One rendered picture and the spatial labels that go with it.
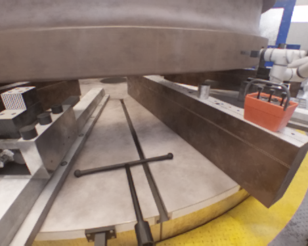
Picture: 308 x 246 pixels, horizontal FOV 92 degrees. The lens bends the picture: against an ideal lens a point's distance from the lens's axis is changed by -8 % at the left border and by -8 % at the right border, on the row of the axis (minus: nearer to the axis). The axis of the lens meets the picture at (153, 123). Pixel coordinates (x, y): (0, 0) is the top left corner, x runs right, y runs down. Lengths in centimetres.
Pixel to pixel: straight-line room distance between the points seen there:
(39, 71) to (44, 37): 19
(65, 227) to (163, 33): 110
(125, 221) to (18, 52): 102
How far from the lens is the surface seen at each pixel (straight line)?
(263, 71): 203
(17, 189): 96
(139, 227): 78
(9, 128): 94
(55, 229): 93
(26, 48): 111
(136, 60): 98
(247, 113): 91
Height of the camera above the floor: 103
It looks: 27 degrees down
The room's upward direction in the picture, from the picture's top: straight up
